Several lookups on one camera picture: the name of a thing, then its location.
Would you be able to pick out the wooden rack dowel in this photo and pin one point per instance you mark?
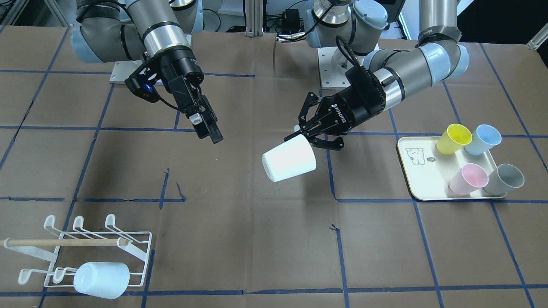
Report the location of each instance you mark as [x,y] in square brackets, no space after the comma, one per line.
[67,242]

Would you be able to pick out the pink plastic cup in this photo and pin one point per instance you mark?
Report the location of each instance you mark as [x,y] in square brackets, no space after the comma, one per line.
[469,178]

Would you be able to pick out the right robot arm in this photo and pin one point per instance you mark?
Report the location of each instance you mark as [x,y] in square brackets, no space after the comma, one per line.
[101,19]

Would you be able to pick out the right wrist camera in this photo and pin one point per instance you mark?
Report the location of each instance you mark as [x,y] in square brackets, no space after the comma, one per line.
[139,85]

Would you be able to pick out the light blue plastic cup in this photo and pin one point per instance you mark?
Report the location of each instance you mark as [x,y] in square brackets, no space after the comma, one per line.
[108,280]

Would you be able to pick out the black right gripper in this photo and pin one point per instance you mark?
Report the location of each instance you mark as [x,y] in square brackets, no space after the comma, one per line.
[185,70]

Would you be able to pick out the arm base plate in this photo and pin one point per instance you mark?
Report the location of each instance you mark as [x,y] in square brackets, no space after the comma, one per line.
[332,68]
[128,72]

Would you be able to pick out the cream rabbit print tray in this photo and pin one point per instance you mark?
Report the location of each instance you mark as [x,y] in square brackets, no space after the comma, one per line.
[428,172]

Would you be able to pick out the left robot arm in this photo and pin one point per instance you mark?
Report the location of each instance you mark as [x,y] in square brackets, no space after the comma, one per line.
[378,78]

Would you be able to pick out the white wire cup rack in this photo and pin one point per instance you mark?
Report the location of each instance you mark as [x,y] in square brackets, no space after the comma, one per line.
[136,243]

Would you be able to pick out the yellow plastic cup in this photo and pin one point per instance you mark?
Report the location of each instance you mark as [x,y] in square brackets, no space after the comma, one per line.
[454,138]

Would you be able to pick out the white plastic cup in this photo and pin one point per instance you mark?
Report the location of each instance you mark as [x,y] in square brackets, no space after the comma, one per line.
[289,159]

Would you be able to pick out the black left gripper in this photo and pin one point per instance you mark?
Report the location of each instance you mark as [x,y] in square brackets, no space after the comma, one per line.
[347,109]

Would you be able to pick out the grey plastic cup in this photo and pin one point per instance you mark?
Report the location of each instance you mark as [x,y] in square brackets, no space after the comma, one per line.
[503,179]

